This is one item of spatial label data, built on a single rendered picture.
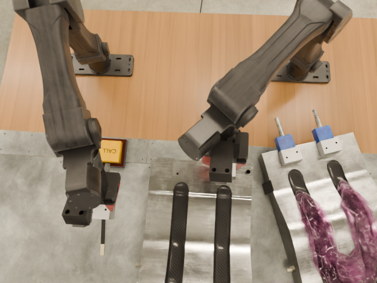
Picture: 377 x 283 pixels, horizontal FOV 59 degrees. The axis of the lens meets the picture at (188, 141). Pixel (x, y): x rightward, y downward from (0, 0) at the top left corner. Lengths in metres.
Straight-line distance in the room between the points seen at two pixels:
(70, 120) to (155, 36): 0.59
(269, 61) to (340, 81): 0.56
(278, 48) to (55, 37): 0.38
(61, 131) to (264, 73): 0.35
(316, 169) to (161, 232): 0.44
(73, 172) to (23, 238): 0.47
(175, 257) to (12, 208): 0.48
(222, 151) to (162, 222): 0.28
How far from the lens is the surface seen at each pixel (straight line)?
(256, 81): 0.58
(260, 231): 0.95
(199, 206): 0.85
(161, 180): 0.85
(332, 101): 1.09
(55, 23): 0.64
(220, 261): 0.84
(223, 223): 0.86
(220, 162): 0.64
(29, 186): 1.04
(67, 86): 0.60
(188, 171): 0.88
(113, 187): 0.72
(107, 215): 0.79
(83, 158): 0.61
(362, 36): 1.23
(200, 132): 0.59
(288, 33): 0.61
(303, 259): 0.89
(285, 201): 0.90
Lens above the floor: 1.73
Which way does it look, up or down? 75 degrees down
